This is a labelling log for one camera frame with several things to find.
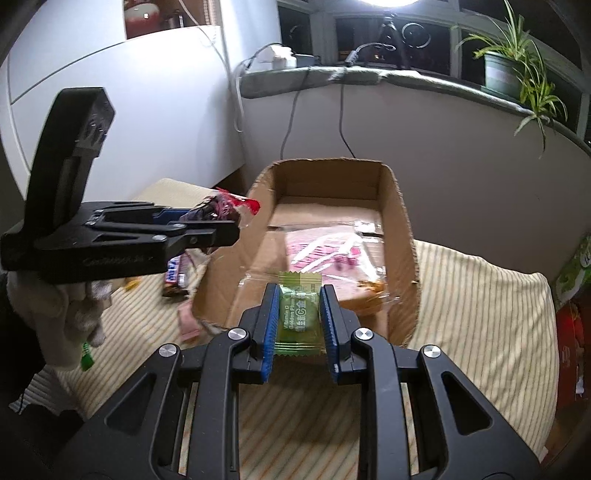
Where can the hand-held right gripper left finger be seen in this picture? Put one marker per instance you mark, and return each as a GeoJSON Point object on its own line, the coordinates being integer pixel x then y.
{"type": "Point", "coordinates": [271, 318]}

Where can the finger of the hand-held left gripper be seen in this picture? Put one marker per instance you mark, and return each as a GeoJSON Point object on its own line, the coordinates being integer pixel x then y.
{"type": "Point", "coordinates": [203, 233]}
{"type": "Point", "coordinates": [171, 213]}

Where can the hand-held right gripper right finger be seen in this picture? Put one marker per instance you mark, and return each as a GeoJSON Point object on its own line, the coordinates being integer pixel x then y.
{"type": "Point", "coordinates": [330, 323]}

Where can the green candy packet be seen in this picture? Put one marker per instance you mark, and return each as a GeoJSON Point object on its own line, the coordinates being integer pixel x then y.
{"type": "Point", "coordinates": [300, 314]}

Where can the red snack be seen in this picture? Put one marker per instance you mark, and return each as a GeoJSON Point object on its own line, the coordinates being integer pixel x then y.
{"type": "Point", "coordinates": [231, 203]}

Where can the brown chocolate bar blue label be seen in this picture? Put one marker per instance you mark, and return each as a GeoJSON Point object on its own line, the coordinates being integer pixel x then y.
{"type": "Point", "coordinates": [174, 277]}

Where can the cardboard box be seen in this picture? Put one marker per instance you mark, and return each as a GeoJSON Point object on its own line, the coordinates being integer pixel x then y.
{"type": "Point", "coordinates": [397, 221]}

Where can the person's left hand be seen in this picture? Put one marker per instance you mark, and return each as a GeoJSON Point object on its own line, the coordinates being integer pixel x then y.
{"type": "Point", "coordinates": [41, 314]}

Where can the pink printed snack packet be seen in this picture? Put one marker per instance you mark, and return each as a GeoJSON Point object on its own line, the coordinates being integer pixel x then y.
{"type": "Point", "coordinates": [323, 251]}

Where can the small orange candy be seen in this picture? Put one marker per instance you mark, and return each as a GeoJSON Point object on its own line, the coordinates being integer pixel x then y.
{"type": "Point", "coordinates": [132, 284]}

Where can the small pink packet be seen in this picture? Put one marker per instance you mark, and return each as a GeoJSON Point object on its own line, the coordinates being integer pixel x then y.
{"type": "Point", "coordinates": [189, 323]}

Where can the striped bed blanket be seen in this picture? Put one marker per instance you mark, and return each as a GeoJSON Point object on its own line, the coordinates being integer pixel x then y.
{"type": "Point", "coordinates": [461, 323]}

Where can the small green packet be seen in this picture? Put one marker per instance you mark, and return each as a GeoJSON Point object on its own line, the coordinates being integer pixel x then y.
{"type": "Point", "coordinates": [86, 357]}

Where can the red container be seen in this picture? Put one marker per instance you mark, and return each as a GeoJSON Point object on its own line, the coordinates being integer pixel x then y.
{"type": "Point", "coordinates": [141, 18]}

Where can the white power adapters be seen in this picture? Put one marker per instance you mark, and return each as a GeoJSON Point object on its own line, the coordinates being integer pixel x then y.
{"type": "Point", "coordinates": [277, 55]}

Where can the red carton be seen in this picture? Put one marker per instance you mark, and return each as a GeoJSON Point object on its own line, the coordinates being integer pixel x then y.
{"type": "Point", "coordinates": [575, 360]}

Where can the green carton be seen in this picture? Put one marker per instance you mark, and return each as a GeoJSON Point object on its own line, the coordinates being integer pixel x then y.
{"type": "Point", "coordinates": [575, 272]}

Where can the grey sill cushion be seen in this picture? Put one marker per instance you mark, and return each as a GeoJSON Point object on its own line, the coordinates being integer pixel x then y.
{"type": "Point", "coordinates": [415, 81]}

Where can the black tripod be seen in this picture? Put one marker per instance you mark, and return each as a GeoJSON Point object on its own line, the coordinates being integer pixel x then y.
{"type": "Point", "coordinates": [391, 37]}

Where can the potted spider plant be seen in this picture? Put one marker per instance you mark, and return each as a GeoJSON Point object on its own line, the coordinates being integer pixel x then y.
{"type": "Point", "coordinates": [501, 69]}

